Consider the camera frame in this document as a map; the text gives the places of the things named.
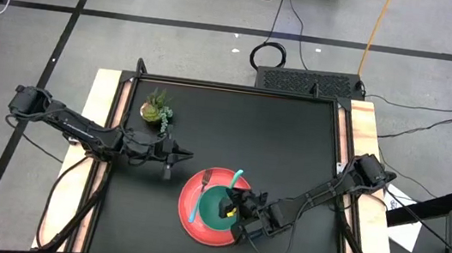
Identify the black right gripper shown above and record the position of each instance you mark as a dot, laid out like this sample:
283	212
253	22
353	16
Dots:
254	216

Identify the small potted succulent plant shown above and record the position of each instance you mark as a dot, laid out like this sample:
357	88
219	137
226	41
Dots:
151	111

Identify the wooden side board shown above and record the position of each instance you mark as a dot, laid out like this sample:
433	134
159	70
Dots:
100	94
364	126

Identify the white paper sheet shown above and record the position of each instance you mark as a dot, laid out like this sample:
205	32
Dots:
405	235

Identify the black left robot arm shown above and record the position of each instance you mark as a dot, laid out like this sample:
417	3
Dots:
78	130

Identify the green bowl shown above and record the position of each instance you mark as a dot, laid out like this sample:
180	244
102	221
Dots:
210	204

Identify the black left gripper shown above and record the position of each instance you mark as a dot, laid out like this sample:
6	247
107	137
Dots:
166	154

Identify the black table frame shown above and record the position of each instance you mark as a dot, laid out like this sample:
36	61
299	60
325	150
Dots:
235	88

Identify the black computer case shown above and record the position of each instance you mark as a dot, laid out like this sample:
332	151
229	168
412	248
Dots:
305	82

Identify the yellow tag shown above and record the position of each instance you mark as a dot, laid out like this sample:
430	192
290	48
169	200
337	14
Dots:
232	212

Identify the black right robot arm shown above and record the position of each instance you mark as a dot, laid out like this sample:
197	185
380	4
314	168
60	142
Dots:
317	194

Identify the red round plate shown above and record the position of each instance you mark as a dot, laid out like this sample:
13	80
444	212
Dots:
189	195

